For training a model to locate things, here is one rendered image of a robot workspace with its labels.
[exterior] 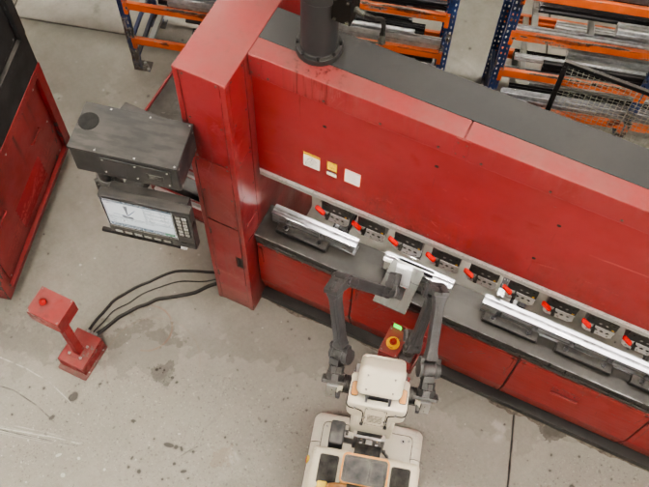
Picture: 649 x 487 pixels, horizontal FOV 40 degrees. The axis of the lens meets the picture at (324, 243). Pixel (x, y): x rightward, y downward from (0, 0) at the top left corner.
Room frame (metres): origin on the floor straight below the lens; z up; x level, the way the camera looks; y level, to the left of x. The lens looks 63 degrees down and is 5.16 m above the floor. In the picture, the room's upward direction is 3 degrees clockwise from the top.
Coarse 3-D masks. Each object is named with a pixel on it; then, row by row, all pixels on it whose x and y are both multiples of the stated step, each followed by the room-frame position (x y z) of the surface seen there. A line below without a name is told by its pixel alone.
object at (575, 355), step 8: (560, 344) 1.67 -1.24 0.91; (560, 352) 1.62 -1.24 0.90; (568, 352) 1.63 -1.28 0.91; (576, 352) 1.63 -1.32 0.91; (576, 360) 1.59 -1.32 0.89; (584, 360) 1.58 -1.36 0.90; (592, 360) 1.59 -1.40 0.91; (600, 360) 1.59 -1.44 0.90; (592, 368) 1.55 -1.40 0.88; (600, 368) 1.55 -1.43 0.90; (608, 368) 1.55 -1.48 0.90
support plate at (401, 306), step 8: (392, 264) 2.03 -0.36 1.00; (416, 272) 1.99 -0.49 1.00; (384, 280) 1.94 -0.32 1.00; (416, 280) 1.95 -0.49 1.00; (416, 288) 1.90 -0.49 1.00; (376, 296) 1.85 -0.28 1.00; (408, 296) 1.86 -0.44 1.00; (384, 304) 1.80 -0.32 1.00; (392, 304) 1.80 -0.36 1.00; (400, 304) 1.81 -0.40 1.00; (408, 304) 1.81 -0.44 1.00; (400, 312) 1.76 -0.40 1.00
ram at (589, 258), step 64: (256, 128) 2.34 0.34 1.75; (320, 128) 2.21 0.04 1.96; (320, 192) 2.21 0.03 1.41; (384, 192) 2.08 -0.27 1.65; (448, 192) 1.97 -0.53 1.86; (512, 192) 1.87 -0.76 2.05; (512, 256) 1.83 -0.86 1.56; (576, 256) 1.73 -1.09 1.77; (640, 256) 1.65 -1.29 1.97; (640, 320) 1.58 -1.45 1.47
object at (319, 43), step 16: (304, 0) 2.31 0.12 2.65; (320, 0) 2.29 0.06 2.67; (336, 0) 2.30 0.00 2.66; (352, 0) 2.28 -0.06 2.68; (304, 16) 2.32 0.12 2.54; (320, 16) 2.30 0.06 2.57; (336, 16) 2.30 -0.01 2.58; (352, 16) 2.29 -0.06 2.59; (368, 16) 2.29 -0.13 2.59; (304, 32) 2.32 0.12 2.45; (320, 32) 2.30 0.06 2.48; (336, 32) 2.34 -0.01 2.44; (384, 32) 2.41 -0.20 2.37; (304, 48) 2.32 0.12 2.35; (320, 48) 2.30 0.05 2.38; (336, 48) 2.34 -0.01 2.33; (320, 64) 2.28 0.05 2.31
